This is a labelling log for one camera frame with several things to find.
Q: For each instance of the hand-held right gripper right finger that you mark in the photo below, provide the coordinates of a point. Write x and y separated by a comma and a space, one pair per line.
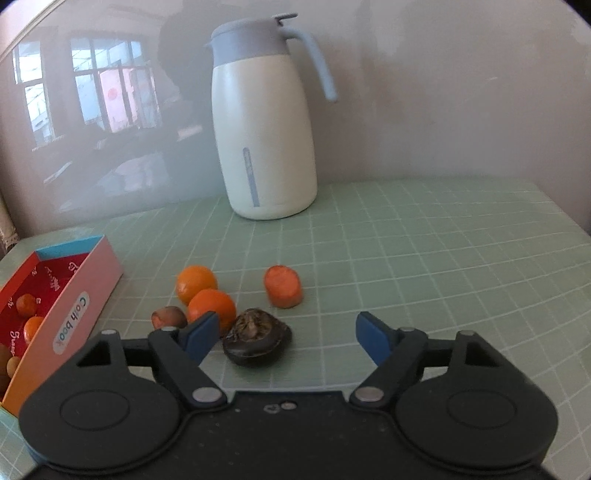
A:
374, 337

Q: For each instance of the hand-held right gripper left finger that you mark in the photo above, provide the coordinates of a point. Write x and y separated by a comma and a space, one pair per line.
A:
199, 334

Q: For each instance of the medium tangerine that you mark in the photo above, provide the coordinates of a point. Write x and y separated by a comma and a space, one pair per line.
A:
214, 305

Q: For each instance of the small brown chestnut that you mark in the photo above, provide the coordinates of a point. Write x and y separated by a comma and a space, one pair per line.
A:
168, 317

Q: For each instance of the small tangerine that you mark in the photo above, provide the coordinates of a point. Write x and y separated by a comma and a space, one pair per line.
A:
196, 282

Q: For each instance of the dark water chestnut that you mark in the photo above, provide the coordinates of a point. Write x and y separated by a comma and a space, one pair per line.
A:
256, 341

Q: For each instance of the carrot piece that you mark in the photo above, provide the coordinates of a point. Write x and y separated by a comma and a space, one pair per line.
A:
282, 286
32, 330

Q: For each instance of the colourful cardboard box red lining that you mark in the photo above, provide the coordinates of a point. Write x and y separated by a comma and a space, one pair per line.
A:
92, 286

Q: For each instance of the large tangerine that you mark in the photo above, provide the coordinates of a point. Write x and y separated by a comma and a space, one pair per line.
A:
26, 304

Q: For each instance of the small tan potato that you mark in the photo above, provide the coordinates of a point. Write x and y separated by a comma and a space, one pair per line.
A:
14, 365

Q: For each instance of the brown kiwi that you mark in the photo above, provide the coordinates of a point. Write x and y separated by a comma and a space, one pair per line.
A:
3, 364

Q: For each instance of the white thermos jug grey lid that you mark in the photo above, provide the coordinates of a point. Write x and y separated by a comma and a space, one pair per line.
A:
263, 138

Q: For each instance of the beige lace curtain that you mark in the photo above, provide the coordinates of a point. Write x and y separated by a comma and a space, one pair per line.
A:
7, 230

